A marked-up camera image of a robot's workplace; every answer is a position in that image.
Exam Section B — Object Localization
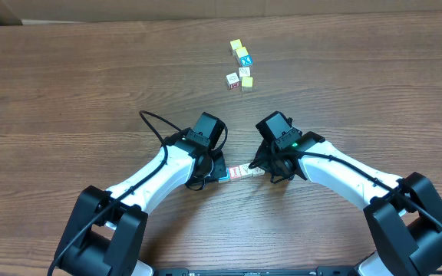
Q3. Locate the wooden block blue X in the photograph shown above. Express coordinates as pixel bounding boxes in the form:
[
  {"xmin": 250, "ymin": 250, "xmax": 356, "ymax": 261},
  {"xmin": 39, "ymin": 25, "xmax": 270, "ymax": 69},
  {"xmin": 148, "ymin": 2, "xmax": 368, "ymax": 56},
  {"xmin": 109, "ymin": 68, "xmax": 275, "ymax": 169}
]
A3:
[{"xmin": 236, "ymin": 47, "xmax": 253, "ymax": 67}]

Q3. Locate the wooden block green side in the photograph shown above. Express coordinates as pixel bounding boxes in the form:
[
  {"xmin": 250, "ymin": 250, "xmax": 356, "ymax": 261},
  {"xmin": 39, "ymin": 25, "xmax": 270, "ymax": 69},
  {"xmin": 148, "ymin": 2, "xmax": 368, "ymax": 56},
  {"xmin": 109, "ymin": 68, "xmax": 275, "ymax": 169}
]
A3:
[{"xmin": 252, "ymin": 167, "xmax": 266, "ymax": 177}]

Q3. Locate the plain wooden picture block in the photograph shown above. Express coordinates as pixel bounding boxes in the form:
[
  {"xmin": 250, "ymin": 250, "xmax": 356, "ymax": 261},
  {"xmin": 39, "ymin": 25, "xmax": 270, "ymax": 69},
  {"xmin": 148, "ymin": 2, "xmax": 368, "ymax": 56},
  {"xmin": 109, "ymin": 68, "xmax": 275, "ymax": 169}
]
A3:
[{"xmin": 239, "ymin": 67, "xmax": 251, "ymax": 79}]

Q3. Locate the wooden block red letter Y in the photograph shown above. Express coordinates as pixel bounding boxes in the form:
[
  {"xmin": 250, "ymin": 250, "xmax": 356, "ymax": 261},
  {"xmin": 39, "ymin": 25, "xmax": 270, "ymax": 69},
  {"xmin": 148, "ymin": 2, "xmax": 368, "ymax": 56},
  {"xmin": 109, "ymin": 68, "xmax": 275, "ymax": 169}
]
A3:
[{"xmin": 218, "ymin": 169, "xmax": 230, "ymax": 183}]

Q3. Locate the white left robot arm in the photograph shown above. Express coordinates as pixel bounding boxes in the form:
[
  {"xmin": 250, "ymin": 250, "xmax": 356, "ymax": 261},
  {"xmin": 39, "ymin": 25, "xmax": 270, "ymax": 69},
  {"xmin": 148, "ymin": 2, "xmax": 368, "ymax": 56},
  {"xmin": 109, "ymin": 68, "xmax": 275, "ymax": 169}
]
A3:
[{"xmin": 48, "ymin": 113, "xmax": 228, "ymax": 276}]

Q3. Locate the far yellow wooden block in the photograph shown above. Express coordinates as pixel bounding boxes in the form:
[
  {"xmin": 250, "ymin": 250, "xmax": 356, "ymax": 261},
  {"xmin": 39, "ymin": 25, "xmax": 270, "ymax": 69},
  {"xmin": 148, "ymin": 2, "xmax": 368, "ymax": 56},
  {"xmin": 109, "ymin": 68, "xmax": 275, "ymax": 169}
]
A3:
[{"xmin": 229, "ymin": 39, "xmax": 242, "ymax": 56}]

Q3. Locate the wooden block yellow top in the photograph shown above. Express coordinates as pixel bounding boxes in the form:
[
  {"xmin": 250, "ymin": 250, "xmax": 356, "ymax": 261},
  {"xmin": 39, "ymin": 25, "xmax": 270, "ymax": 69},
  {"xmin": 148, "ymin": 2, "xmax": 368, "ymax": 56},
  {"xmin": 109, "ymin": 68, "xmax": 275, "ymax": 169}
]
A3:
[{"xmin": 241, "ymin": 76, "xmax": 253, "ymax": 92}]

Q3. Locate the wooden block red apple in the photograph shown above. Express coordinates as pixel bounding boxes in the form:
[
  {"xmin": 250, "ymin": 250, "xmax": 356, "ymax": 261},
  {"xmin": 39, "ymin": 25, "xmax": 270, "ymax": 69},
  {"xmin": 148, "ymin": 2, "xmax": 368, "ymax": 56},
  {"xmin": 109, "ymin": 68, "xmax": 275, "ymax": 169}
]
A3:
[{"xmin": 239, "ymin": 163, "xmax": 253, "ymax": 179}]

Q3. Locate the wooden block red letter M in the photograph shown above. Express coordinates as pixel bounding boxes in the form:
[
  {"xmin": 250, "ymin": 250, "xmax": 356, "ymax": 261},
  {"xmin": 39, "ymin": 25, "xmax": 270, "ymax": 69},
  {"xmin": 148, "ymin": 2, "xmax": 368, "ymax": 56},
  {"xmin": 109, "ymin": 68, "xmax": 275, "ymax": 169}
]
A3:
[{"xmin": 226, "ymin": 72, "xmax": 241, "ymax": 90}]

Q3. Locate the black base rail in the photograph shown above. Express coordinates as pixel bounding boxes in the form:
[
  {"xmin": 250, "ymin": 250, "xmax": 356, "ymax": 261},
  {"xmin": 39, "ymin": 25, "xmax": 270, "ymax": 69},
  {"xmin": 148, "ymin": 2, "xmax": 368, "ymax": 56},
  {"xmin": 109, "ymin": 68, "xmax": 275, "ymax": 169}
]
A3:
[{"xmin": 153, "ymin": 266, "xmax": 358, "ymax": 276}]

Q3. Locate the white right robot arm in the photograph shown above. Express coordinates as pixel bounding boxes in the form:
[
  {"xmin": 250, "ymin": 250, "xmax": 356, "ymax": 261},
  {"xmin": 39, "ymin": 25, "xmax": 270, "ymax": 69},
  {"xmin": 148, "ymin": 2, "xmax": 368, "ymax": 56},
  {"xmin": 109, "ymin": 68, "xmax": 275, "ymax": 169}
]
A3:
[{"xmin": 250, "ymin": 111, "xmax": 442, "ymax": 276}]

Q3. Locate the wooden block red letter I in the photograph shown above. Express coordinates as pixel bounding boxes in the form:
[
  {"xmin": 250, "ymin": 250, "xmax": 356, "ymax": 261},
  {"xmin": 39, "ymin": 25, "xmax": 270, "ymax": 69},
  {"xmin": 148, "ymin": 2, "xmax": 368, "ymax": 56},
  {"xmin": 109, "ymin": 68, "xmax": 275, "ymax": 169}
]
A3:
[{"xmin": 228, "ymin": 166, "xmax": 242, "ymax": 181}]

